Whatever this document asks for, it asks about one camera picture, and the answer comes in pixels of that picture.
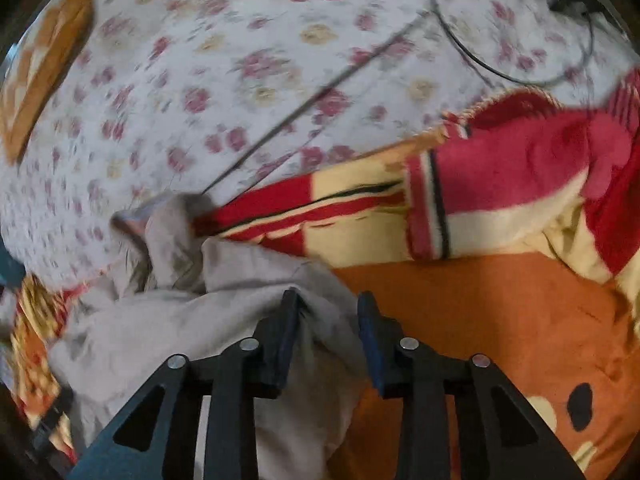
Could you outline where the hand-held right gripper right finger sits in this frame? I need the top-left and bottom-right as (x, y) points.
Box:
(356, 291), (586, 480)

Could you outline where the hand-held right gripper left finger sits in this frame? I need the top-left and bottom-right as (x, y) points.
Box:
(67, 289), (303, 480)

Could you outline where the grey garment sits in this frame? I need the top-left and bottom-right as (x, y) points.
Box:
(47, 192), (371, 480)

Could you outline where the orange red printed blanket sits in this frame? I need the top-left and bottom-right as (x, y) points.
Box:
(0, 67), (640, 480)

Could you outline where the floral bedsheet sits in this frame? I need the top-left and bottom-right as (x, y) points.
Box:
(0, 0), (640, 286)

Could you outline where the blue plastic bag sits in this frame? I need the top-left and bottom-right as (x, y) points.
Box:
(0, 247), (27, 288)

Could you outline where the orange checkered pillow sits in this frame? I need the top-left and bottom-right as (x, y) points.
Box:
(0, 0), (96, 166)

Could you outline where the small black device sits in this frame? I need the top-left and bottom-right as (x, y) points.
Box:
(547, 0), (608, 17)

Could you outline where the thin straight dark cable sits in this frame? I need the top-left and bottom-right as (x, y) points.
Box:
(201, 9), (432, 195)

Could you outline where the looped black cable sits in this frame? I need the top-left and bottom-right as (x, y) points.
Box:
(425, 0), (596, 88)

